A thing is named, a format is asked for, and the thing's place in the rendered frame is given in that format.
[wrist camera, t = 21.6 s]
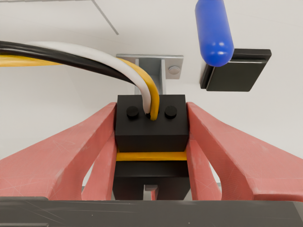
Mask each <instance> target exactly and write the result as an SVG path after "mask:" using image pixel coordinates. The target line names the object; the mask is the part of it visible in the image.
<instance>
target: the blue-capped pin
mask: <svg viewBox="0 0 303 227"><path fill-rule="evenodd" d="M195 17H196V24H197V33H198V40H199V47H200V54H201V56H202V58H203V60H204V61H205V62H206V63H207V64H208V65H210V66H214V67H221V66H223V65H225V64H227V63H228V62H229V61H230V60H231V58H232V56H233V53H234V44H233V40H232V36H231V31H230V26H229V22H228V18H227V13H226V9H225V4H224V1H223V0H198V1H197V3H196V6H195Z"/></svg>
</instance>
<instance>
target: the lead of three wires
mask: <svg viewBox="0 0 303 227"><path fill-rule="evenodd" d="M49 65H68V66H71V67H75V68H80V69H84V70H88V71H91V72H95V73H99V74H102V75H106V76H109V77H113V78H117V79H120V80H123V81H126V82H129V83H131V84H134V85H135V86H137V87H138V88H139V90H140V92H141V94H142V100H143V110H144V112H145V114H146V113H147V114H148V113H150V115H151V120H152V121H154V120H156V119H157V115H158V113H159V112H160V110H159V102H160V101H159V93H158V90H157V87H156V85H155V83H154V81H153V80H152V78H151V77H150V76H149V75H148V74H147V73H146V72H145V71H144V70H143V69H142V68H140V67H139V66H137V65H135V64H133V63H131V62H129V61H127V60H124V59H120V58H117V57H114V56H112V55H110V54H107V53H105V52H102V51H100V50H97V49H94V48H90V47H87V46H82V45H77V44H72V43H66V42H56V41H27V42H16V43H15V42H8V41H0V67H30V66H49Z"/></svg>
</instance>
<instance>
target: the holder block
mask: <svg viewBox="0 0 303 227"><path fill-rule="evenodd" d="M144 185H157V186H158V187H157V189H156V190H155V200H184V198H185V197H186V195H187V194H188V192H189V190H190V189H191V186H190V180H189V173H188V164H187V160H165V161H116V164H115V173H114V180H113V187H112V191H113V194H114V197H115V200H143V192H144Z"/></svg>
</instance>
